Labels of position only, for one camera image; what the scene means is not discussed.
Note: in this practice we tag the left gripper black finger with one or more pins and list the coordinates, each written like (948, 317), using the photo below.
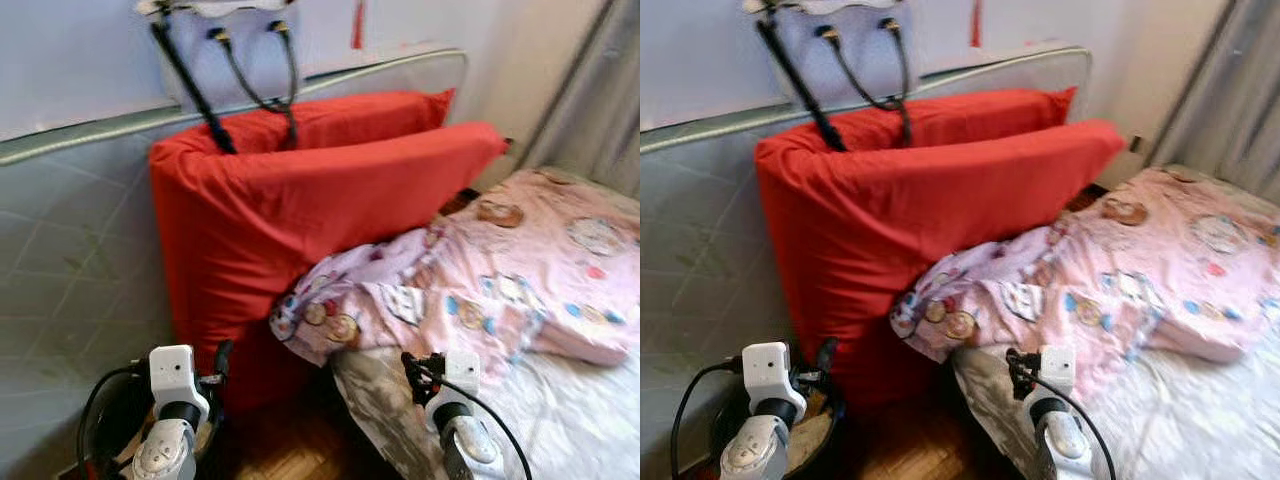
(828, 354)
(224, 357)

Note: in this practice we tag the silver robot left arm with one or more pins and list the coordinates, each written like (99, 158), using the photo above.
(760, 445)
(168, 445)

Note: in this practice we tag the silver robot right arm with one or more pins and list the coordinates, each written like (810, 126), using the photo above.
(1058, 440)
(465, 440)

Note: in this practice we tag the brown cardboard piece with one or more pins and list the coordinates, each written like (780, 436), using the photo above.
(207, 432)
(815, 420)

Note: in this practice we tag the black round bin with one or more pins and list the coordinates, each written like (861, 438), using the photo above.
(722, 425)
(110, 430)

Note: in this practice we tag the red fabric cushion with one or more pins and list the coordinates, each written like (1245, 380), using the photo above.
(880, 230)
(960, 112)
(350, 115)
(280, 230)

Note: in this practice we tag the bed with beige floral sheet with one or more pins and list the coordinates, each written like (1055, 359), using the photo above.
(1180, 420)
(560, 420)

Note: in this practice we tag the pink cartoon print quilt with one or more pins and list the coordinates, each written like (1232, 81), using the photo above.
(520, 270)
(1130, 270)

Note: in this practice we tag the grey pleated curtain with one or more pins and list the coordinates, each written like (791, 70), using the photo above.
(595, 110)
(1220, 100)

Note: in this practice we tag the red hanging ornament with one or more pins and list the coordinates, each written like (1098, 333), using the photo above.
(975, 22)
(357, 25)

